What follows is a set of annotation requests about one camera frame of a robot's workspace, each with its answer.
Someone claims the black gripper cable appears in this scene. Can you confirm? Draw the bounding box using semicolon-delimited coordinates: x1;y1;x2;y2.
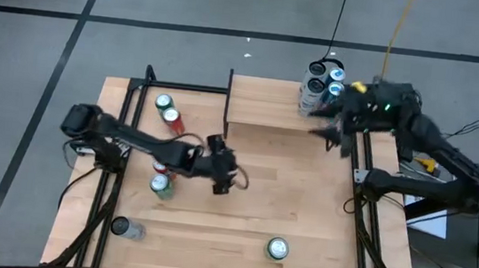
167;130;254;193

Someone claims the green Sprite can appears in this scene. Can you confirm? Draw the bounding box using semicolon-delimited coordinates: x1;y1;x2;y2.
153;92;177;114
146;172;177;203
263;235;292;264

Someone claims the red Fanta can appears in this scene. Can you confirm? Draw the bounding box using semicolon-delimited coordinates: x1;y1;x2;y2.
160;106;189;138
150;160;179;182

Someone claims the blue silver Red Bull can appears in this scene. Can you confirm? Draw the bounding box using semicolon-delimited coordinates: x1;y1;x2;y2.
325;66;348;91
320;80;347;108

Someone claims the black cable bundle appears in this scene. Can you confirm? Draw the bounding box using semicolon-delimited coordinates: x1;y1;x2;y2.
442;97;479;142

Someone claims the yellow cable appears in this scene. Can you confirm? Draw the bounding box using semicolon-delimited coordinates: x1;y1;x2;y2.
378;0;418;84

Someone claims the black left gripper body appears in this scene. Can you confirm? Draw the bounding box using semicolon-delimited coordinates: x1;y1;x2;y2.
200;146;241;186

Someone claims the yellow plug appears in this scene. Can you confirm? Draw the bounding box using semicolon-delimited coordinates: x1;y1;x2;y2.
413;156;438;174

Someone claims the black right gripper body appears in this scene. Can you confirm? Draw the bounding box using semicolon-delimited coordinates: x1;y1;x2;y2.
330;79;400;162

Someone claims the white paper sheet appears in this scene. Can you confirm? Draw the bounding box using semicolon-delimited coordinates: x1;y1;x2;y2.
400;193;452;240

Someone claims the wooden shelf with black frame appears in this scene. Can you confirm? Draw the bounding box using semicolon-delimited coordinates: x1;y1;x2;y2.
221;67;349;151

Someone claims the black aluminium table frame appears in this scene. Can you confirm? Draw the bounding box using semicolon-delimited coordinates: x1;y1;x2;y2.
40;55;441;268

